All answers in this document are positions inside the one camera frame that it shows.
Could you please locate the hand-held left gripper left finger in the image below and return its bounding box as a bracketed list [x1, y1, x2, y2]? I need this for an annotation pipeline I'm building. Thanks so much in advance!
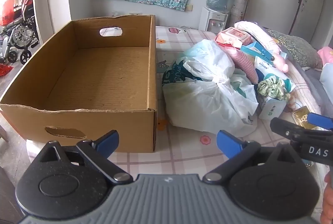
[36, 130, 134, 185]

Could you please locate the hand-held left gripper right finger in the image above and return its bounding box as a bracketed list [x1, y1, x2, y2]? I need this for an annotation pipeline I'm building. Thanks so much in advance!
[202, 130, 306, 185]

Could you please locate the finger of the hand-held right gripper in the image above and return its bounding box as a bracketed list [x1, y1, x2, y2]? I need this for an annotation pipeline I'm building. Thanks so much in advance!
[307, 113, 333, 131]
[270, 117, 313, 141]

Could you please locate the white cotton pad pack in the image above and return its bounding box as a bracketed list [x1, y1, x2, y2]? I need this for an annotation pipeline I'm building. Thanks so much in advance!
[253, 56, 295, 93]

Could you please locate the brown cardboard box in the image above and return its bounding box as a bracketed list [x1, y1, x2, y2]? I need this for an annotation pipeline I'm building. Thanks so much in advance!
[0, 15, 158, 153]

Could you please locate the pink textured sponge pad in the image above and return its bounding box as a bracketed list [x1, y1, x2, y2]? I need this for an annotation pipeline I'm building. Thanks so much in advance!
[226, 47, 258, 84]

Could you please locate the blue and white carton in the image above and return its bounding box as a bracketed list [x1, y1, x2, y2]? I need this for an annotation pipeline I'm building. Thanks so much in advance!
[240, 41, 274, 61]

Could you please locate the person's right hand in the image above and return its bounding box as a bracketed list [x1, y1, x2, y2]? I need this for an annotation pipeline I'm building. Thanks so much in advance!
[323, 165, 333, 217]

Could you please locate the gold packet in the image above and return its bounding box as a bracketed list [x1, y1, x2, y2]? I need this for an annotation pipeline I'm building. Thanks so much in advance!
[292, 106, 317, 129]

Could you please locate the small white blue box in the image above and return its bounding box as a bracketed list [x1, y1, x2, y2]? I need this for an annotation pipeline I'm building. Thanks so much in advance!
[258, 97, 287, 120]

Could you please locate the green scrunchie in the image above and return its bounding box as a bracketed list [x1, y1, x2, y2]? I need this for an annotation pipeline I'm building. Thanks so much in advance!
[257, 78, 291, 101]

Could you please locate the plaid floral bed sheet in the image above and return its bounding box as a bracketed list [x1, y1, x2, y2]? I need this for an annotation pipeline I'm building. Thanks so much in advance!
[26, 26, 333, 178]

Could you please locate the light blue cloth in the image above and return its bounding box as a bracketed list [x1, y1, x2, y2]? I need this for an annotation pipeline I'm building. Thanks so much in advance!
[319, 63, 333, 90]

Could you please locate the white plastic bag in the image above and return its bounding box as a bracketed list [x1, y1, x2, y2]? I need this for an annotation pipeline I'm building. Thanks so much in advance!
[162, 39, 260, 138]

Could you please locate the grey floral pillow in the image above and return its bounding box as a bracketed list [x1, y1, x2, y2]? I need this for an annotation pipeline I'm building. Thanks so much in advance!
[262, 27, 323, 69]

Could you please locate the pink tissue pack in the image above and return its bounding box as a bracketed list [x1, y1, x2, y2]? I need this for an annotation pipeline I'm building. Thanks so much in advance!
[215, 27, 252, 48]

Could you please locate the white water dispenser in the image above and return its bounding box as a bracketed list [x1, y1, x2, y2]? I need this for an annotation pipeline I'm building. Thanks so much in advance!
[199, 6, 229, 33]

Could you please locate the red cloth on floor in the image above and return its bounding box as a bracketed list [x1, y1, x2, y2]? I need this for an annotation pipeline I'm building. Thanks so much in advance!
[0, 64, 14, 78]

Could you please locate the patterned rolled mat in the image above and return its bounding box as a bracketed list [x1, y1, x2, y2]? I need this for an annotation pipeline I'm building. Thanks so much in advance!
[230, 0, 253, 28]

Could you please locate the folded wheelchair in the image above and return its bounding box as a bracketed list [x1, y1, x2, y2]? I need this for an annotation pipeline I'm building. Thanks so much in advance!
[0, 0, 40, 65]

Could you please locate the red plastic bag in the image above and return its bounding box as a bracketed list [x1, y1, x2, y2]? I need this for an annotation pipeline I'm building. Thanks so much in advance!
[0, 0, 15, 27]

